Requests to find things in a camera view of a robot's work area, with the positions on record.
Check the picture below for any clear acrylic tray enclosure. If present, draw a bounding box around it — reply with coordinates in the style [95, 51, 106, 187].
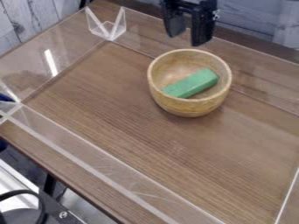
[0, 0, 299, 224]

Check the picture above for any light wooden bowl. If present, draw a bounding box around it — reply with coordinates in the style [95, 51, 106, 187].
[147, 49, 232, 117]

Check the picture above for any black metal bracket with bolt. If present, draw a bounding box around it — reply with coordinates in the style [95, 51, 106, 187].
[39, 192, 87, 224]

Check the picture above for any black table leg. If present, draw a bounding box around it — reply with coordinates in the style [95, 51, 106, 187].
[43, 174, 58, 196]

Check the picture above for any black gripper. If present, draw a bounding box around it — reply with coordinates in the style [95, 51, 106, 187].
[160, 0, 220, 46]

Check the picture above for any black cable loop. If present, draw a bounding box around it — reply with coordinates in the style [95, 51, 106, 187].
[0, 189, 48, 224]

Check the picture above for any green rectangular block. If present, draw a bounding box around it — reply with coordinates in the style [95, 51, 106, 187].
[163, 68, 219, 99]

